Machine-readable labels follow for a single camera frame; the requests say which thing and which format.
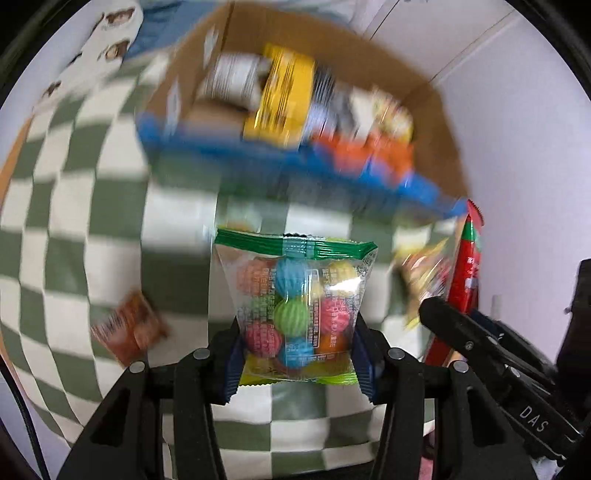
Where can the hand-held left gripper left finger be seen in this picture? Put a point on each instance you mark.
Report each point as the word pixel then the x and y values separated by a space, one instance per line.
pixel 231 369

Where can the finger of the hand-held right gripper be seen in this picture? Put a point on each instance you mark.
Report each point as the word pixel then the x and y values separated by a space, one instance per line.
pixel 461 332
pixel 521 350

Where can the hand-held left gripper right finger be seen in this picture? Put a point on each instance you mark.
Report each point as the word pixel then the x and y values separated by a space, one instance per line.
pixel 367 369

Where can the red green snack packet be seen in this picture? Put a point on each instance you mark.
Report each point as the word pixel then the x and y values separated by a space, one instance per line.
pixel 466 267

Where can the colourful candy ball packet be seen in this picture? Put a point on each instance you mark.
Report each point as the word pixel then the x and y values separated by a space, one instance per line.
pixel 295 300

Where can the orange snack packet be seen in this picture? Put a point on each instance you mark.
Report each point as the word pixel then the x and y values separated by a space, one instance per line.
pixel 392 161
pixel 339 152

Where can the cardboard box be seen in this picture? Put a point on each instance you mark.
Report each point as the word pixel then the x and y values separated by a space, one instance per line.
pixel 429 138

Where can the yellow panda snack packet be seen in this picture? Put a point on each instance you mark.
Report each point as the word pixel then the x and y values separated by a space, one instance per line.
pixel 392 117

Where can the black snack packet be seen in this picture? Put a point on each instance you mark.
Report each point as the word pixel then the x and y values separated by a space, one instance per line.
pixel 328 101

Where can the grey white snack packet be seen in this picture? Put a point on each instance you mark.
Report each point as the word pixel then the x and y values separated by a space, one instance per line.
pixel 231 76

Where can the yellow chip packet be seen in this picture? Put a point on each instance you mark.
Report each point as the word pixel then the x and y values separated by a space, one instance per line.
pixel 429 272

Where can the brown snack packet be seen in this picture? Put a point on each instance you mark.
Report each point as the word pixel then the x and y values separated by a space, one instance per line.
pixel 129 323

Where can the green white checkered mat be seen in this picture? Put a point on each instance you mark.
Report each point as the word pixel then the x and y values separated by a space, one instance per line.
pixel 92 184

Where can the white door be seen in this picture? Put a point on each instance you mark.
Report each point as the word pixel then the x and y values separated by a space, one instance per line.
pixel 438 32

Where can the bed with blue sheet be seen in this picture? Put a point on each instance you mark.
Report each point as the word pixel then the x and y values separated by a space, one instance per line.
pixel 152 34

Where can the white bear print blanket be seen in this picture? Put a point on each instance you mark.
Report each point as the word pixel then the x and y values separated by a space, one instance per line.
pixel 92 50

